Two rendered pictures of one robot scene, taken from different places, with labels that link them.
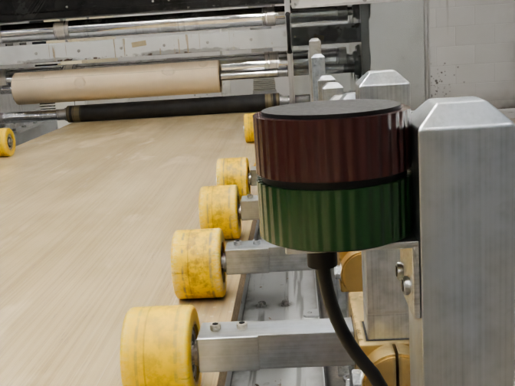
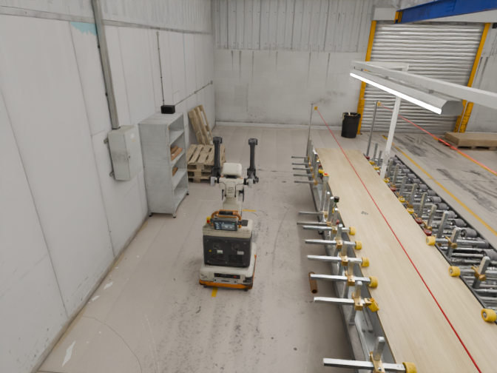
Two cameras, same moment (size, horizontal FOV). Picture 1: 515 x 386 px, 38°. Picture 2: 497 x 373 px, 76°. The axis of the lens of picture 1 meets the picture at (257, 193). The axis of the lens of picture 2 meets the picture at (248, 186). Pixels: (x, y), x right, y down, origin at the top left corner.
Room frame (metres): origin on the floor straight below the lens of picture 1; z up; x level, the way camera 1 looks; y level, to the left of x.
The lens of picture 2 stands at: (3.33, -0.96, 2.66)
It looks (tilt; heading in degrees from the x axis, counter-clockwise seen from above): 25 degrees down; 180
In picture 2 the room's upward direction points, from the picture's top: 1 degrees clockwise
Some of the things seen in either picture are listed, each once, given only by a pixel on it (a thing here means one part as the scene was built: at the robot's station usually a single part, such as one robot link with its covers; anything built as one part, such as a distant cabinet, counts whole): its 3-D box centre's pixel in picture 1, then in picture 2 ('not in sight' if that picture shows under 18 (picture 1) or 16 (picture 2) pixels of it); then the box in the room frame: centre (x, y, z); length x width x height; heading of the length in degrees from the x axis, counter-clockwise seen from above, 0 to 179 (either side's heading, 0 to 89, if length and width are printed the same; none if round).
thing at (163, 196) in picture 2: not in sight; (166, 163); (-1.62, -2.37, 0.78); 0.90 x 0.45 x 1.55; 176
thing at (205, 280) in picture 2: not in sight; (229, 262); (0.15, -1.19, 0.16); 0.67 x 0.64 x 0.25; 175
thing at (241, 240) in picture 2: not in sight; (228, 237); (0.24, -1.20, 0.59); 0.55 x 0.34 x 0.83; 85
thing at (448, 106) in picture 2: not in sight; (385, 83); (0.29, 0.25, 2.34); 2.40 x 0.12 x 0.08; 176
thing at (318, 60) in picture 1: (322, 142); (373, 366); (2.03, -0.18, 0.89); 0.04 x 0.04 x 0.48; 86
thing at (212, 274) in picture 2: not in sight; (227, 275); (0.47, -1.20, 0.23); 0.41 x 0.02 x 0.08; 85
